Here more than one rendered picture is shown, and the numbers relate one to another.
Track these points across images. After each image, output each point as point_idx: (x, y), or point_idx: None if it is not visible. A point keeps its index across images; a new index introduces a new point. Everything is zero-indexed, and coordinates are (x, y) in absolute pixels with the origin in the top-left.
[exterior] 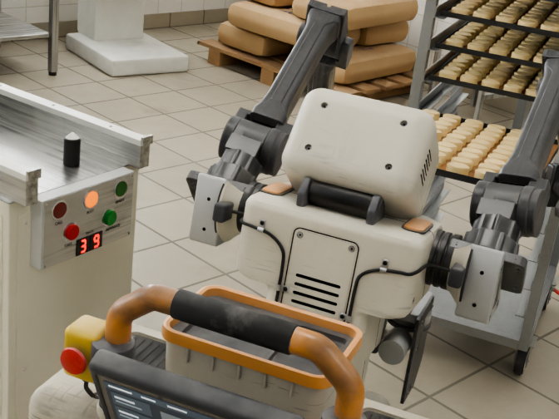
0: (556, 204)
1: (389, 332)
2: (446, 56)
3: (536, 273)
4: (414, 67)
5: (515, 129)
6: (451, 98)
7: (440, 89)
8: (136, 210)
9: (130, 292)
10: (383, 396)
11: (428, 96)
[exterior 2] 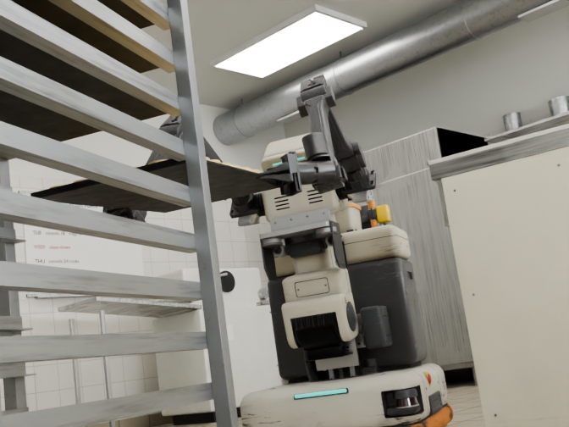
0: (141, 219)
1: (282, 245)
2: (111, 61)
3: (24, 393)
4: (197, 94)
5: (86, 179)
6: (36, 141)
7: (115, 122)
8: (447, 213)
9: (458, 276)
10: (284, 279)
11: (162, 135)
